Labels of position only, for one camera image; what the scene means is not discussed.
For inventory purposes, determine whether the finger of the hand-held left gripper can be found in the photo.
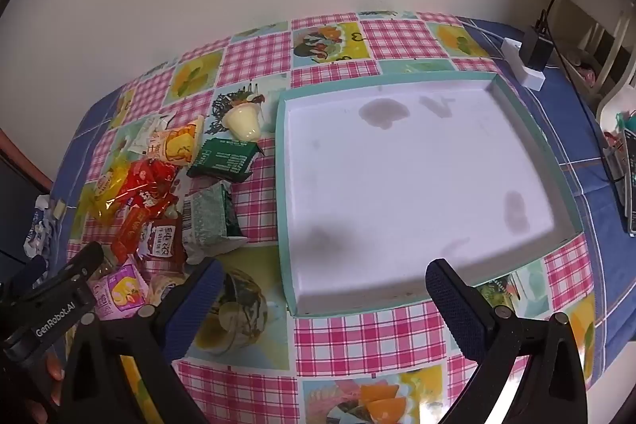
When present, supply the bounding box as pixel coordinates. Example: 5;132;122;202
47;242;105;292

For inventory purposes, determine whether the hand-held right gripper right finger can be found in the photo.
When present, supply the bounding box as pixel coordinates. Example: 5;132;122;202
425;257;589;424

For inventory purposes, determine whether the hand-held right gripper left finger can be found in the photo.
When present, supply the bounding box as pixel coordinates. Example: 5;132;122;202
60;257;225;424

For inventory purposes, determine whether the clear cookie packet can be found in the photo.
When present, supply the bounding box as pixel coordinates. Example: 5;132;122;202
146;272;192;306

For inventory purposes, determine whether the pink snack packet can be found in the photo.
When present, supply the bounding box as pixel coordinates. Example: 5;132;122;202
92;262;150;320

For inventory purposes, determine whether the orange-red snack packet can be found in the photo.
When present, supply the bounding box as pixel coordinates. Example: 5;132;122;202
110;205;155;266

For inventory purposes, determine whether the red packet with white print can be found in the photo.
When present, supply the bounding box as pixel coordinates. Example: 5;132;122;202
136;218;187;263

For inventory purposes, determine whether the yellow snack packet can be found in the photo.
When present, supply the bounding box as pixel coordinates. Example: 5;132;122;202
79;156;145;223

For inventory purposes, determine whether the clear snack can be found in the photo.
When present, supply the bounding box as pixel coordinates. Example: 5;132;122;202
181;183;248;263

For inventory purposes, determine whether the teal shallow cardboard box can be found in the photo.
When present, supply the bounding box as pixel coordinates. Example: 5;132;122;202
275;71;581;318

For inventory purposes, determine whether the dark green snack packet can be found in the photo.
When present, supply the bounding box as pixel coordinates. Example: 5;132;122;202
186;137;259;182

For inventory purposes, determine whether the white snack packet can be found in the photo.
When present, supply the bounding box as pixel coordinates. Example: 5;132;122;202
126;113;172;157

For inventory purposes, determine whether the orange cream snack packet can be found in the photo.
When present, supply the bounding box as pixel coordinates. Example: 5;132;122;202
149;116;206;167

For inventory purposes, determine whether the cream pudding cup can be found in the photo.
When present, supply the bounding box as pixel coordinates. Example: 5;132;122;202
222;103;262;141

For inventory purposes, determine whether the person's left hand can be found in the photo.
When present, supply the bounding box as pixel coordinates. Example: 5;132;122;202
22;349;66;424

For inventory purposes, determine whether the crumpled blue white paper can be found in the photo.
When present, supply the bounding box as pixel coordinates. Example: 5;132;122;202
24;196;68;258

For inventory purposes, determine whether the pink checked tablecloth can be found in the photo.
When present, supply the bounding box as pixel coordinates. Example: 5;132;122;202
47;11;636;424

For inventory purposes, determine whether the dark furniture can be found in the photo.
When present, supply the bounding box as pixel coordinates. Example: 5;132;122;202
0;126;53;266

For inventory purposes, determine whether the dark flat device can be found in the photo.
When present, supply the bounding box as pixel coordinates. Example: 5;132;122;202
603;126;636;236

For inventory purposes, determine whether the black charger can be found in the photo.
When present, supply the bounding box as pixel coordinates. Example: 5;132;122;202
519;12;552;72

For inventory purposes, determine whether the white chair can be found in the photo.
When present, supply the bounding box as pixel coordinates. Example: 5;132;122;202
556;0;636;127

